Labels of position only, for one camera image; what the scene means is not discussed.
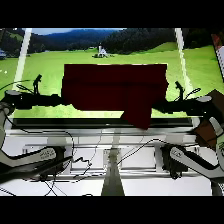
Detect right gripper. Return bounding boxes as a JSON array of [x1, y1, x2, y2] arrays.
[[153, 100, 180, 115]]

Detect silver frame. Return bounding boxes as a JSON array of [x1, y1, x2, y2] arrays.
[[0, 127, 224, 196]]

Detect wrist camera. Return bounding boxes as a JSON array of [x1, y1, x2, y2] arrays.
[[174, 80, 186, 102], [32, 73, 44, 96]]

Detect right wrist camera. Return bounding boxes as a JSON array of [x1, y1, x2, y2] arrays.
[[174, 80, 186, 102]]

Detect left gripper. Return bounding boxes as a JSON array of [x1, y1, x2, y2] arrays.
[[49, 94, 66, 107]]

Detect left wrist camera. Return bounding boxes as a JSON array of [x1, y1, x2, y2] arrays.
[[32, 73, 44, 96]]

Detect dark red garment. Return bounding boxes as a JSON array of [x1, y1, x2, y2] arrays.
[[61, 63, 170, 131]]

